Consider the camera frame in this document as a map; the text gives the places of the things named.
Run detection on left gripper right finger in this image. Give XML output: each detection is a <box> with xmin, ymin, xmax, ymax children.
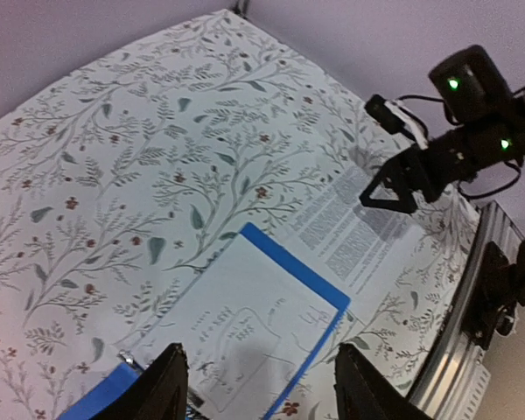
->
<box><xmin>334</xmin><ymin>343</ymin><xmax>431</xmax><ymax>420</ymax></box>

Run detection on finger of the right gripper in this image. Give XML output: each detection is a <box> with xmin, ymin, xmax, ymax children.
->
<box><xmin>360</xmin><ymin>193</ymin><xmax>417</xmax><ymax>214</ymax></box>
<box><xmin>360</xmin><ymin>157</ymin><xmax>410</xmax><ymax>201</ymax></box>

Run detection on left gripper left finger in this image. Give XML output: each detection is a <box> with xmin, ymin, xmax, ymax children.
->
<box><xmin>108</xmin><ymin>343</ymin><xmax>188</xmax><ymax>420</ymax></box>

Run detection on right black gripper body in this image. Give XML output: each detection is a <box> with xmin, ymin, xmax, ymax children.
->
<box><xmin>394</xmin><ymin>139</ymin><xmax>459</xmax><ymax>202</ymax></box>

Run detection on blue ring binder folder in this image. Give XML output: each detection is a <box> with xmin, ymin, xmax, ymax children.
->
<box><xmin>64</xmin><ymin>223</ymin><xmax>350</xmax><ymax>419</ymax></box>

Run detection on printed text paper sheet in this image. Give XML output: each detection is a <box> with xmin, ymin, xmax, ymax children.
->
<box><xmin>278</xmin><ymin>166</ymin><xmax>424</xmax><ymax>298</ymax></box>

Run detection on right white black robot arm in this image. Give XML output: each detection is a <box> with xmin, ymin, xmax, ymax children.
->
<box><xmin>360</xmin><ymin>45</ymin><xmax>525</xmax><ymax>214</ymax></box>

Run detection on floral patterned tablecloth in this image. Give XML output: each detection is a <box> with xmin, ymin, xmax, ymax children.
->
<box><xmin>0</xmin><ymin>10</ymin><xmax>479</xmax><ymax>419</ymax></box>

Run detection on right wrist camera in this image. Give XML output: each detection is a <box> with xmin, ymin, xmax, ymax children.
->
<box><xmin>364</xmin><ymin>94</ymin><xmax>429</xmax><ymax>150</ymax></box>

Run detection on aluminium front rail frame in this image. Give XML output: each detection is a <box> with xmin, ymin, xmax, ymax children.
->
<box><xmin>407</xmin><ymin>201</ymin><xmax>523</xmax><ymax>419</ymax></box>

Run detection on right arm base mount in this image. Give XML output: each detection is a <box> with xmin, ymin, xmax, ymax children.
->
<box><xmin>462</xmin><ymin>240</ymin><xmax>525</xmax><ymax>351</ymax></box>

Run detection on right aluminium vertical post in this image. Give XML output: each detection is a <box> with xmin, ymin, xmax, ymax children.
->
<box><xmin>232</xmin><ymin>0</ymin><xmax>250</xmax><ymax>18</ymax></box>

